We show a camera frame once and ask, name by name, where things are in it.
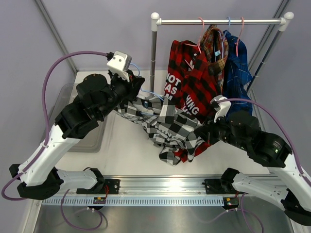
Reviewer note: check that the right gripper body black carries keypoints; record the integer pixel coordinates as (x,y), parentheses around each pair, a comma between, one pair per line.
(219,130)

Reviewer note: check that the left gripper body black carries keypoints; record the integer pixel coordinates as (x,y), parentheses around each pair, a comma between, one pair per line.
(121,88)

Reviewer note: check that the black white plaid shirt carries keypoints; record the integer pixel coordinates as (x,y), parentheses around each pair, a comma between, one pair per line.
(167,127)

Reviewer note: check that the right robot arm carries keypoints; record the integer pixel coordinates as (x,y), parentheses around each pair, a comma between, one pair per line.
(242,131)

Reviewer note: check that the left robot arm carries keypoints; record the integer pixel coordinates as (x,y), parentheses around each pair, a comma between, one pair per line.
(96,98)

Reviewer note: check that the red black plaid shirt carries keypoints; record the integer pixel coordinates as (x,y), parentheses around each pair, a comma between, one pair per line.
(188,82)

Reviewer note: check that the blue shirt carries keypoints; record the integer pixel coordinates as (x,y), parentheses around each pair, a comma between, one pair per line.
(237,75)

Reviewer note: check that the pink hanger left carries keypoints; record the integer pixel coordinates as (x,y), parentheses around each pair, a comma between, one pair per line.
(197,45)

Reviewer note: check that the pink hanger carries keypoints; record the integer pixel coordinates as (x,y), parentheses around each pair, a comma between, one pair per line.
(197,45)
(239,37)

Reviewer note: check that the brown plaid shirt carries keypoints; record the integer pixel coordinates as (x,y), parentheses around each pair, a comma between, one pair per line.
(215,69)

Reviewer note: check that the pink hanger right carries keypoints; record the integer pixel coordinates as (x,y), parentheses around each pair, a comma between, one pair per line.
(239,37)

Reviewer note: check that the blue hanger right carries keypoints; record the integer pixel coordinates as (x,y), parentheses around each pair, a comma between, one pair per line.
(222,51)

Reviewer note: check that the clear plastic bin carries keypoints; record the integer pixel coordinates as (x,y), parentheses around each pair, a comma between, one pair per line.
(93,140)

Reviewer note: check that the clothes rack metal white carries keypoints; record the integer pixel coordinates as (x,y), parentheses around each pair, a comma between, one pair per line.
(156,21)

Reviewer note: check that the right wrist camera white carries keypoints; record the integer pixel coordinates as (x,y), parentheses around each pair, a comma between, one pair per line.
(221,105)

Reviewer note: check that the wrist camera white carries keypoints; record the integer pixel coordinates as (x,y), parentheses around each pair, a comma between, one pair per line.
(119,64)
(221,105)

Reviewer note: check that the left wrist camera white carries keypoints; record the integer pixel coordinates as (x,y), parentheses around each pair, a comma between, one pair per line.
(119,64)

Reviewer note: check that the white slotted cable duct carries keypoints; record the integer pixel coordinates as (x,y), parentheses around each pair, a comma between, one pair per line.
(137,201)

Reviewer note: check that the aluminium rail base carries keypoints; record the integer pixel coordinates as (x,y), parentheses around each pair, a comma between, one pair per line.
(172,185)

